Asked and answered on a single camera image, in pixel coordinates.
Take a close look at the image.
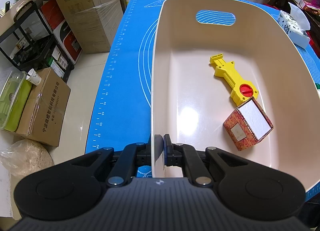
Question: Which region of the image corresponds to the red white appliance box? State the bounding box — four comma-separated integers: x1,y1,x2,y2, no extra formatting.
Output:
40,0,82,65

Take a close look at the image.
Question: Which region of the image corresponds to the white paper cup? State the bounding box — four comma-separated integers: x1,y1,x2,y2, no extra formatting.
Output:
26,68,42,86

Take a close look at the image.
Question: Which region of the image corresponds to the blue silicone table mat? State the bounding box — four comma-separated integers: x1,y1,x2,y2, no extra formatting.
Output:
86,0,319,200

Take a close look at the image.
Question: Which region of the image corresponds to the beige plastic storage bin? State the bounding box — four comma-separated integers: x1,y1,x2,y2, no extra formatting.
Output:
151,0,319,191

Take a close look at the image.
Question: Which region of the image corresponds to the white tissue box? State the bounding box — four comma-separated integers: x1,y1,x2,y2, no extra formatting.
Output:
277,3,310,49

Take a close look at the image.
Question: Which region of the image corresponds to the green lidded food container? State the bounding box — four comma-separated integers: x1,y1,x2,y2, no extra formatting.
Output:
0,67,32,132

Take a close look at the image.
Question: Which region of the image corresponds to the black metal shelf cart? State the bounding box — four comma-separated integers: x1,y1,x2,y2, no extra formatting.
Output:
1,1,74,82

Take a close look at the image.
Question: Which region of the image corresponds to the red patterned paper box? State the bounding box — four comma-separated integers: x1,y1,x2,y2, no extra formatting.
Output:
223,97,273,151

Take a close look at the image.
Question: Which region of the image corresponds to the large stacked cardboard box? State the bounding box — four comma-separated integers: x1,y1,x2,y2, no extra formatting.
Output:
56,0,123,54

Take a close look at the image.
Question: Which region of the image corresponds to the yellow toy tool red knob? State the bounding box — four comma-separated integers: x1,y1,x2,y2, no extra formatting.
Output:
209,53,259,106

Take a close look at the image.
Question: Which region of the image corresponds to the tan sack on floor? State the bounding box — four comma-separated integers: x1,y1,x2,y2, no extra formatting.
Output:
1,139,54,178

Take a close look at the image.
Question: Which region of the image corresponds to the floor cardboard box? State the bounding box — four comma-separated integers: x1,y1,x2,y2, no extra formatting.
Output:
15,68,71,147

